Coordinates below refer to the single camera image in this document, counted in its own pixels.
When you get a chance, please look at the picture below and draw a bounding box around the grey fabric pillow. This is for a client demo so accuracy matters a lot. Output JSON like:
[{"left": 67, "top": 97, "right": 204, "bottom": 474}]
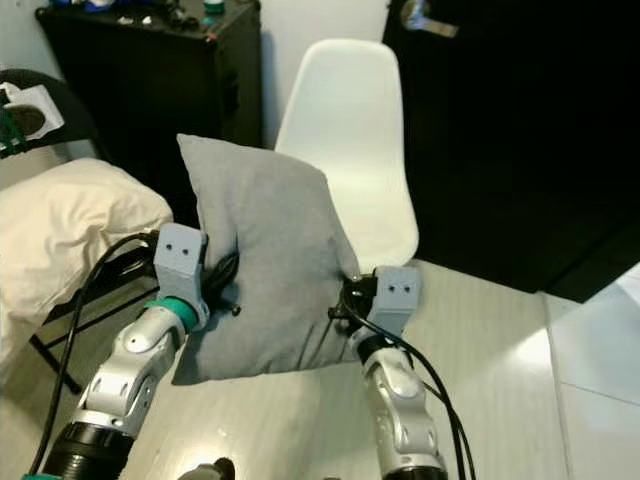
[{"left": 177, "top": 133, "right": 367, "bottom": 387}]

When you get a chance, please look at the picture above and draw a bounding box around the cream pillow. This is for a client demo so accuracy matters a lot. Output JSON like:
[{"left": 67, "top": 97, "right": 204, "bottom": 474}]
[{"left": 0, "top": 158, "right": 174, "bottom": 369}]

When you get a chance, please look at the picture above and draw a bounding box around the white plastic chair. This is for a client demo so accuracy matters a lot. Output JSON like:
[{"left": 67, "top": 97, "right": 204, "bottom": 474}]
[{"left": 275, "top": 38, "right": 421, "bottom": 277}]

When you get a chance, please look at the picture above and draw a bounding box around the black cabinet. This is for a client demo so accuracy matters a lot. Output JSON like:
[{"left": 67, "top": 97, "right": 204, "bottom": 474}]
[{"left": 36, "top": 0, "right": 262, "bottom": 197}]

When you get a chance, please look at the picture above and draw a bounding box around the black door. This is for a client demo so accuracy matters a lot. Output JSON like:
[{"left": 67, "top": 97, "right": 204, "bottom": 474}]
[{"left": 382, "top": 0, "right": 640, "bottom": 303}]

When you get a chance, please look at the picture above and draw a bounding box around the black round stool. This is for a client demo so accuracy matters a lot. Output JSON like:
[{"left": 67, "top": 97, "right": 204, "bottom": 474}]
[{"left": 0, "top": 68, "right": 103, "bottom": 163}]

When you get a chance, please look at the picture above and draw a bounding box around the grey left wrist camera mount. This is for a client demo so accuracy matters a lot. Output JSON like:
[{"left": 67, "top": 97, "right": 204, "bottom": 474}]
[{"left": 156, "top": 223, "right": 212, "bottom": 327}]

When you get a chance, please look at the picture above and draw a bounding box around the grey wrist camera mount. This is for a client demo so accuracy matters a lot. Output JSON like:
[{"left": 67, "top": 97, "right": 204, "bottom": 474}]
[
  {"left": 369, "top": 265, "right": 422, "bottom": 337},
  {"left": 156, "top": 223, "right": 212, "bottom": 327}
]

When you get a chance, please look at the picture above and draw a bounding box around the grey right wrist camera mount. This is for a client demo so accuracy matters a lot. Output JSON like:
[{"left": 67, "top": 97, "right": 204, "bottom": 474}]
[{"left": 369, "top": 265, "right": 422, "bottom": 337}]

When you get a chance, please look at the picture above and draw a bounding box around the black metal chair frame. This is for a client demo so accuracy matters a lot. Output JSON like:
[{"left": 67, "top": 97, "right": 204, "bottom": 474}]
[{"left": 28, "top": 240, "right": 161, "bottom": 397}]

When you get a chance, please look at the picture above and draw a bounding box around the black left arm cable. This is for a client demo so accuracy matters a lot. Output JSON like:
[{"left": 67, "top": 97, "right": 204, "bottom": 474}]
[{"left": 28, "top": 232, "right": 161, "bottom": 477}]

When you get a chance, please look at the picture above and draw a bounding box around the green strap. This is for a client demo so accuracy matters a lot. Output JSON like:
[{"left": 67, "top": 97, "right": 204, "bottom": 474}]
[{"left": 0, "top": 104, "right": 29, "bottom": 157}]

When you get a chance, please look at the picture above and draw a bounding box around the silver door handle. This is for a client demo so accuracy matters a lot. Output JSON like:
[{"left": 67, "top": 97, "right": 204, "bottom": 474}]
[{"left": 400, "top": 0, "right": 459, "bottom": 39}]

